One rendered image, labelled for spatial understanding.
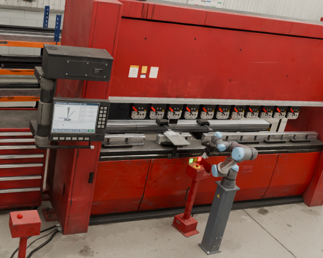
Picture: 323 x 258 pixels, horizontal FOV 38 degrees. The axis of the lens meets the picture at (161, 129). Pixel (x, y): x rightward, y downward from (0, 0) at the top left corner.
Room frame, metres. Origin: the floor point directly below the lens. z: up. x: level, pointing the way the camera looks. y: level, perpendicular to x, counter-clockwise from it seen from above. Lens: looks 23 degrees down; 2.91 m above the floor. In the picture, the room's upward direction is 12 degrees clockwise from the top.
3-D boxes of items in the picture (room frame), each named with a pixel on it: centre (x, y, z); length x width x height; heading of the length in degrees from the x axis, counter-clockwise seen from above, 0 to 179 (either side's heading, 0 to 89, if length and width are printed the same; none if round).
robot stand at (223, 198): (4.03, -0.75, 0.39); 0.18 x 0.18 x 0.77; 35
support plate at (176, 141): (4.37, -0.17, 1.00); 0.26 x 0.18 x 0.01; 30
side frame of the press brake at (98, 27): (4.17, 0.83, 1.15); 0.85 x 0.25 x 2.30; 30
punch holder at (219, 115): (4.78, -0.60, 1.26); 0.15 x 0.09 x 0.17; 120
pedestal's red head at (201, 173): (4.31, -0.46, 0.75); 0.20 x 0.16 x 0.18; 134
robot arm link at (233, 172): (4.03, -0.74, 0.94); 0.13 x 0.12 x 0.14; 115
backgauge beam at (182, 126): (4.95, -0.30, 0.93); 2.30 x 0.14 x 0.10; 120
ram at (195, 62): (4.82, -0.67, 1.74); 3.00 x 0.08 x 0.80; 120
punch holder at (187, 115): (4.58, -0.25, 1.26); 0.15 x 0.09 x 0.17; 120
